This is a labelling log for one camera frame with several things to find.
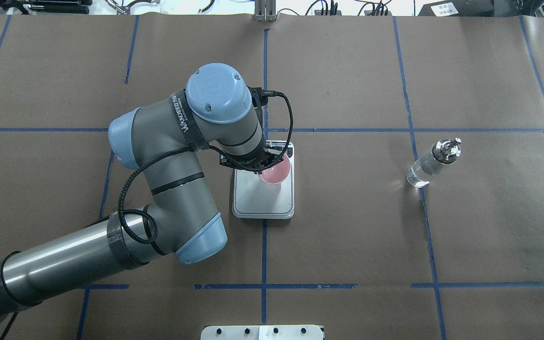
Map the clear sauce bottle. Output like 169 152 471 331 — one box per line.
406 137 462 188

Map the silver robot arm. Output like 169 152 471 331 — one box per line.
0 63 281 323

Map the silver kitchen scale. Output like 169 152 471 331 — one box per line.
232 142 295 219

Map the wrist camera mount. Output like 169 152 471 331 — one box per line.
210 146 286 173

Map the aluminium frame post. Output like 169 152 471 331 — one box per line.
253 0 278 22

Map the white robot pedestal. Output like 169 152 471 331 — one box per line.
200 324 325 340

